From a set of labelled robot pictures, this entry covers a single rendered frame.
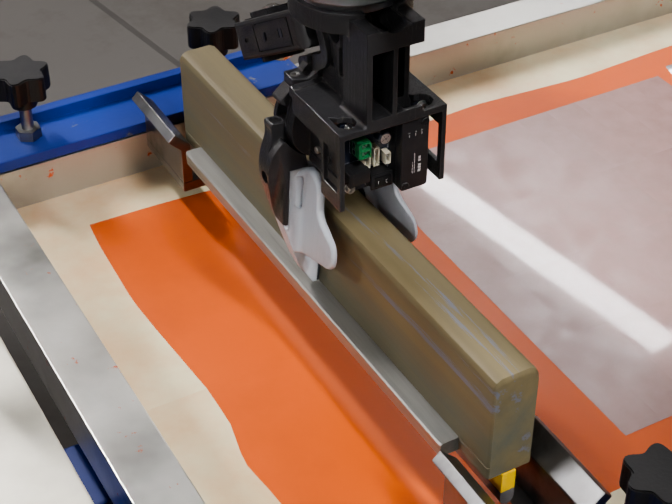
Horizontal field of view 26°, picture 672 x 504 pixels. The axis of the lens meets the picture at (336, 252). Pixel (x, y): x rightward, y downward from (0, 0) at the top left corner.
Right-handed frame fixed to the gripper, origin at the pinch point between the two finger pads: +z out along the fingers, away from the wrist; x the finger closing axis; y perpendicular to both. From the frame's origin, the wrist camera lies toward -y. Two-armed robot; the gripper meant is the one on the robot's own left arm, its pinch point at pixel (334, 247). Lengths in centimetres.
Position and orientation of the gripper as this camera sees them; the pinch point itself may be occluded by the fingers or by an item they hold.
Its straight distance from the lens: 95.1
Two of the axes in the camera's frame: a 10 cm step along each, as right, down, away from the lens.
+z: 0.0, 7.9, 6.1
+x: 8.8, -3.0, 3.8
